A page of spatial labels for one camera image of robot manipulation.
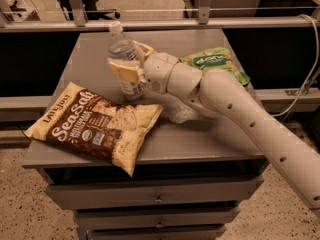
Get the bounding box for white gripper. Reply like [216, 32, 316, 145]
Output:
[108, 41, 179, 94]

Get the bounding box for clear blue plastic bottle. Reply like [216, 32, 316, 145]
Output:
[108, 21, 145, 102]

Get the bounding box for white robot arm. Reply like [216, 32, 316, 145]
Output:
[108, 42, 320, 214]

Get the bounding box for green snack pouch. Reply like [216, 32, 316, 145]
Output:
[179, 47, 250, 86]

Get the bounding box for yellow brown chips bag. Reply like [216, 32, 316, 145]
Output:
[26, 83, 163, 175]

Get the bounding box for grey drawer cabinet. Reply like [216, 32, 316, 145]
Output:
[21, 28, 271, 240]

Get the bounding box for top drawer knob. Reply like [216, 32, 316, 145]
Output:
[154, 194, 164, 204]

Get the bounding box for drawer knob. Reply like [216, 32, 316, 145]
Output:
[154, 194, 164, 204]
[155, 220, 165, 229]

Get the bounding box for metal railing frame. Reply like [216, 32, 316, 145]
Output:
[1, 0, 319, 32]

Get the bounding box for white cable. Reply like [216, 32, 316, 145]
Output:
[271, 13, 320, 118]

